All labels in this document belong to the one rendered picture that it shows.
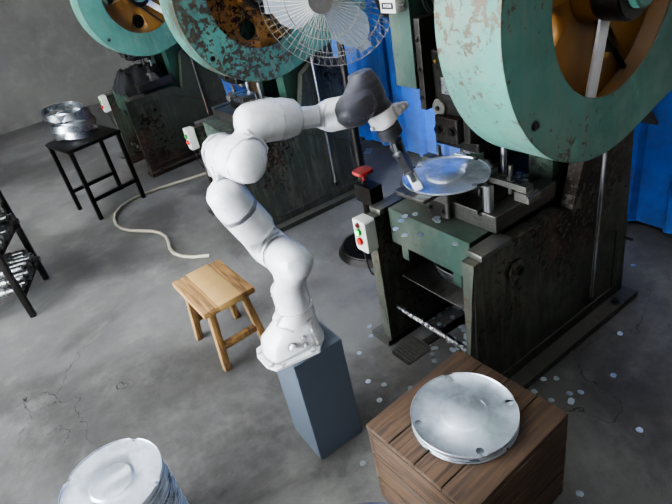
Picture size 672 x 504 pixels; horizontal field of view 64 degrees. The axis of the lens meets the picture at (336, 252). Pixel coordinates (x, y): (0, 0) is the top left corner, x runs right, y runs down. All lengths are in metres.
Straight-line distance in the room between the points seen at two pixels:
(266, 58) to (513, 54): 1.83
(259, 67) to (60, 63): 5.30
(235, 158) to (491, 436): 0.95
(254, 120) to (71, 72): 6.67
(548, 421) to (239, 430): 1.14
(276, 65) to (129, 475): 2.00
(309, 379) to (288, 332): 0.18
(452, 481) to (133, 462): 0.91
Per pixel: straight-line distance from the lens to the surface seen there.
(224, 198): 1.38
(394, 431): 1.58
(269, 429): 2.15
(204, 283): 2.42
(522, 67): 1.24
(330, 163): 3.43
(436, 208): 1.87
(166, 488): 1.75
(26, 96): 7.92
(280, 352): 1.67
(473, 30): 1.21
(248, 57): 2.83
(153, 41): 4.48
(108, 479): 1.77
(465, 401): 1.59
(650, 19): 1.78
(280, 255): 1.48
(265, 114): 1.39
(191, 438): 2.25
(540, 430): 1.59
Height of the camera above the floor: 1.58
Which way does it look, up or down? 32 degrees down
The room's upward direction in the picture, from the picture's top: 12 degrees counter-clockwise
